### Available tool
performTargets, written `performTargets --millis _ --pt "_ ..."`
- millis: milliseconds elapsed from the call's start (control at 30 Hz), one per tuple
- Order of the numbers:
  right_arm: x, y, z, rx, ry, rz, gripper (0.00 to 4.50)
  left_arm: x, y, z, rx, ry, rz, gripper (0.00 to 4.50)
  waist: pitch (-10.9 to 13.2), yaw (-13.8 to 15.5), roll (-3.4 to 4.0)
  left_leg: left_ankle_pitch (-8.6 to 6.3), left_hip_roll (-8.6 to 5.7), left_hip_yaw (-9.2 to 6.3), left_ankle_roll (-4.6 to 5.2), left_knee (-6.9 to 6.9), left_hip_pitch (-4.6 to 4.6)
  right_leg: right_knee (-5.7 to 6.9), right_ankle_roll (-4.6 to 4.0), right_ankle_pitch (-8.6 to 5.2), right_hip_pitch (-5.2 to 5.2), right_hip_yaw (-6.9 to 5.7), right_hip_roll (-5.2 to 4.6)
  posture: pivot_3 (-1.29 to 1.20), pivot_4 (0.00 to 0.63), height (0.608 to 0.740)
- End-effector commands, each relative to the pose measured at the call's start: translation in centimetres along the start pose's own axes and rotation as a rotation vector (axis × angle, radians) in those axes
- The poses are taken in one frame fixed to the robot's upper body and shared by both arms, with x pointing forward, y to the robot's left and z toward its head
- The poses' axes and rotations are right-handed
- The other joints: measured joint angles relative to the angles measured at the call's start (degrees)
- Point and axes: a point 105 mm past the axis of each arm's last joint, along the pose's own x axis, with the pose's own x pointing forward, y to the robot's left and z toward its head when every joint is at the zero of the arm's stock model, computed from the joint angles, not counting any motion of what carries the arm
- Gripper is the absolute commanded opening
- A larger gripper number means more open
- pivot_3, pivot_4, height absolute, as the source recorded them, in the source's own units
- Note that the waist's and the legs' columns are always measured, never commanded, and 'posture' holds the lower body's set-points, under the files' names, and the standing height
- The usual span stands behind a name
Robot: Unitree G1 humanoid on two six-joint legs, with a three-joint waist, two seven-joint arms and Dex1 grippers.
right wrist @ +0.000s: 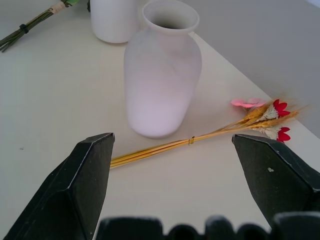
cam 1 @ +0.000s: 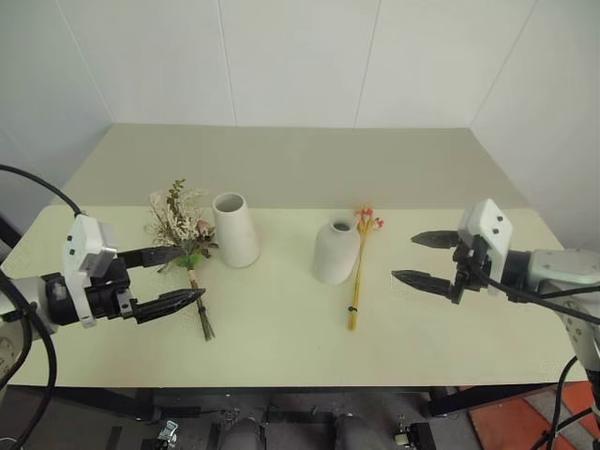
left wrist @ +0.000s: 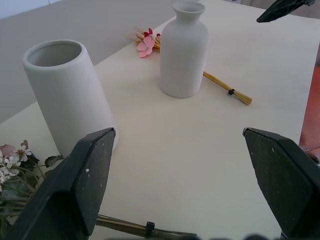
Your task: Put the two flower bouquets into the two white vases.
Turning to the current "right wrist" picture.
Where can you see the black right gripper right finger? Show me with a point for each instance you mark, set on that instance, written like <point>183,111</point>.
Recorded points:
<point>275,180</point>

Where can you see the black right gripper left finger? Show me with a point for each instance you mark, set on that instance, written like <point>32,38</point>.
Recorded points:
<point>67,190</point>

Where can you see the white wide-mouth vase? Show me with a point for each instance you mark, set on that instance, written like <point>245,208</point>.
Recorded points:
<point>160,87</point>

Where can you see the white cylindrical vase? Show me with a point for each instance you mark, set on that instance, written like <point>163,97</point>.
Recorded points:
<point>112,21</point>

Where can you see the dried wheat flower bouquet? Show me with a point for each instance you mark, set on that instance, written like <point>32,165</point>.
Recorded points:
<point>200,138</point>

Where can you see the green stemmed flower bouquet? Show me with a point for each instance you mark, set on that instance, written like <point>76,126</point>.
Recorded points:
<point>32,22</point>

